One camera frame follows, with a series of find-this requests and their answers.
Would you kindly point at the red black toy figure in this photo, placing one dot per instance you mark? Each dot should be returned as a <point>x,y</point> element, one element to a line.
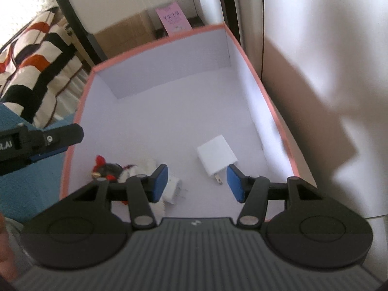
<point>106,169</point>

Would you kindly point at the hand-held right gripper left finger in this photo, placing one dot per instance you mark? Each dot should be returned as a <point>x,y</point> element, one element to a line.
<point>159,185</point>

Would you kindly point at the wooden nightstand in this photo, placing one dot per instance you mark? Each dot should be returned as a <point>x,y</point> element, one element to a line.
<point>130,33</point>

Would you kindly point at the pink paper bag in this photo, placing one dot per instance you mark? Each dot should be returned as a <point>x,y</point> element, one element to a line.
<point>174,19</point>

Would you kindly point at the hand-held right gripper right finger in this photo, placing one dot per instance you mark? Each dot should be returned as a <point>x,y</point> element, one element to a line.
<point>235,183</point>

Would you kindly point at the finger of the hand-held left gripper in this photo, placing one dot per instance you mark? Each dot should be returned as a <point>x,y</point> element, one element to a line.
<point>60,138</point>

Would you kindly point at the white quilted headboard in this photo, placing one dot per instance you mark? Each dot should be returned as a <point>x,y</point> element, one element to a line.
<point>24,3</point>

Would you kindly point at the blue textured towel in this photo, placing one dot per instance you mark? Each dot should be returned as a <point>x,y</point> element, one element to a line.
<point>30,188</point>

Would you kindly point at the striped red black white blanket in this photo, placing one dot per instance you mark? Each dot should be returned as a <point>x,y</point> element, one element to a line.
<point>39,75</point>

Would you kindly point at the white power adapter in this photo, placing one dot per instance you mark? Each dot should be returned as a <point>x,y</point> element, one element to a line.
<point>174,189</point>
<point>215,157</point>

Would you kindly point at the pink cardboard box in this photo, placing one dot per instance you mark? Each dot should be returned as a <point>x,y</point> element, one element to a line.
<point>182,112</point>

